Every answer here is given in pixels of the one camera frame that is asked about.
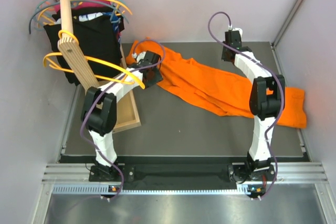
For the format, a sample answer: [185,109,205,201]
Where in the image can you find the corner aluminium profile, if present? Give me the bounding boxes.
[271,0,305,49]

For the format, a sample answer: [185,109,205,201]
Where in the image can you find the pink hanging garment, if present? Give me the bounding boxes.
[54,0,112,11]

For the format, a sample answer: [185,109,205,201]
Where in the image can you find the wooden rack base tray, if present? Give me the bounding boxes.
[104,42,142,133]

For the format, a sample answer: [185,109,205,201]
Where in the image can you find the orange trousers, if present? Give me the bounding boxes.
[125,37,307,130]

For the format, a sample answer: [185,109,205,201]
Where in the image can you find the aluminium frame rail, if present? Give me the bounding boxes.
[31,156,335,223]

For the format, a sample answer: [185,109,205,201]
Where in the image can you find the wooden rack pole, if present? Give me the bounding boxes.
[58,0,99,90]

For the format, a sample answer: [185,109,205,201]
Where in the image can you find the teal hanger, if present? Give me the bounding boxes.
[28,0,133,34]

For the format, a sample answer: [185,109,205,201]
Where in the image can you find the blue hanging garment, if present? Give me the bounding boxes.
[110,14,124,44]

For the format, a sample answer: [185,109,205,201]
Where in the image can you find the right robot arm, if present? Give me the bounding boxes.
[222,26,285,180]

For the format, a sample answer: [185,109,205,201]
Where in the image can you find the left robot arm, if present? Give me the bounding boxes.
[81,51,163,182]

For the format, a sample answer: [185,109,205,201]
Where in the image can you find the black hanging garment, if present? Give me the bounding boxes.
[44,12,122,86]

